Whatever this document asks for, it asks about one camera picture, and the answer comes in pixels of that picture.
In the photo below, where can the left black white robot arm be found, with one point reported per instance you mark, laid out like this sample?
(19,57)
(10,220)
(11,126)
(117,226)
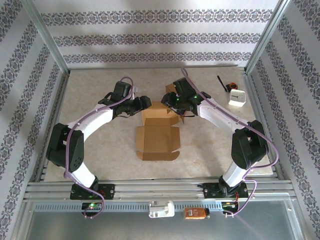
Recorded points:
(95,122)

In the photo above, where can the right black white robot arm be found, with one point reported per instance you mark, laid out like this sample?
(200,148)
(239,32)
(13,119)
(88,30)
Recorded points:
(217,117)

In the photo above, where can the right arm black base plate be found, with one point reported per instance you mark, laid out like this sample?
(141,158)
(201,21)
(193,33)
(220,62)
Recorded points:
(212,191)

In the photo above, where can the white square clock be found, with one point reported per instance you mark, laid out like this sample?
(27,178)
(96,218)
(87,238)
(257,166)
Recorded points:
(237,100)

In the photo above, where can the orange battery pack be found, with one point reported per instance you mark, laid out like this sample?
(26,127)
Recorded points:
(195,213)

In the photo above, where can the aluminium mounting rail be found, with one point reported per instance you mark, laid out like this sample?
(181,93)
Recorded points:
(160,186)

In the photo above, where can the aluminium side rail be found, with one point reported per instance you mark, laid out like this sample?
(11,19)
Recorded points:
(57,117)
(255,100)

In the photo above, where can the controller board green light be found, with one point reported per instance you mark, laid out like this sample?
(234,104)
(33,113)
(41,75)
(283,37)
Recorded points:
(91,206)

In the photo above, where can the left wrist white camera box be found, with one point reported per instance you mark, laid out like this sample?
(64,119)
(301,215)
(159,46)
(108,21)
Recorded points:
(135,91)

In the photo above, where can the brown cardboard box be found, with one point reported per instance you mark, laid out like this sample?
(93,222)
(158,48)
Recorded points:
(170,88)
(157,140)

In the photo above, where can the white plastic holder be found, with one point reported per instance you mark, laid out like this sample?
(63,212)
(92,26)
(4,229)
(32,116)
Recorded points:
(161,208)

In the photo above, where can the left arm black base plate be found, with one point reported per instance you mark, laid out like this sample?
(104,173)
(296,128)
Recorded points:
(107,191)

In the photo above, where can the grey metal sheet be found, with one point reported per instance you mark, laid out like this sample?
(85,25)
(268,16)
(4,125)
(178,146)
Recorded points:
(160,228)

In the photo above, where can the aluminium frame post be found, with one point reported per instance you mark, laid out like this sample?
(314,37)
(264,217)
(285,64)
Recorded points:
(45,35)
(268,35)

